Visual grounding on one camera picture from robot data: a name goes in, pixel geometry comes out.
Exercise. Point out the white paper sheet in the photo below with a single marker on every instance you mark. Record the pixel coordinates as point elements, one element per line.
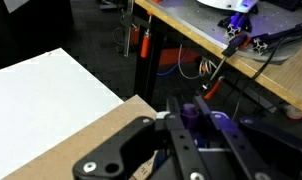
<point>41,100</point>

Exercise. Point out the black workbench leg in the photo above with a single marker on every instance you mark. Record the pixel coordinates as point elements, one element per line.
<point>147,76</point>

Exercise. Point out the wooden workbench top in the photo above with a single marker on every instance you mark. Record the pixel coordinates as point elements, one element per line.
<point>291,83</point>

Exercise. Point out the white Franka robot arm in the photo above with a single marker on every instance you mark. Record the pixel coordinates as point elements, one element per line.
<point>224,4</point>

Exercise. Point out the long black aluminium extrusion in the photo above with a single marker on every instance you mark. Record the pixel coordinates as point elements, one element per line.
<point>284,36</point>

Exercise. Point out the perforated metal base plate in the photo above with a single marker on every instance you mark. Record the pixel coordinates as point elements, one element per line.
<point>204,20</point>

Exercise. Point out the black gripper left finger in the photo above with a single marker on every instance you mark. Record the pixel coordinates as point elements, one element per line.
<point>124,150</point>

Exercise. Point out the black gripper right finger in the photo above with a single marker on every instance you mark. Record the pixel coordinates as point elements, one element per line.
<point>274,150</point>

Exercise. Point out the orange box under workbench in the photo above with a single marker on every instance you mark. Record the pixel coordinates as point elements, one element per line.
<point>174,56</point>

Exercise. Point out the purple capped marker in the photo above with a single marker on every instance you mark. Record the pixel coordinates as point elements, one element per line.
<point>190,116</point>

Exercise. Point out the short aluminium extrusion bracket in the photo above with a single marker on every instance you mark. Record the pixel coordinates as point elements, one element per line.
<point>237,23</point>

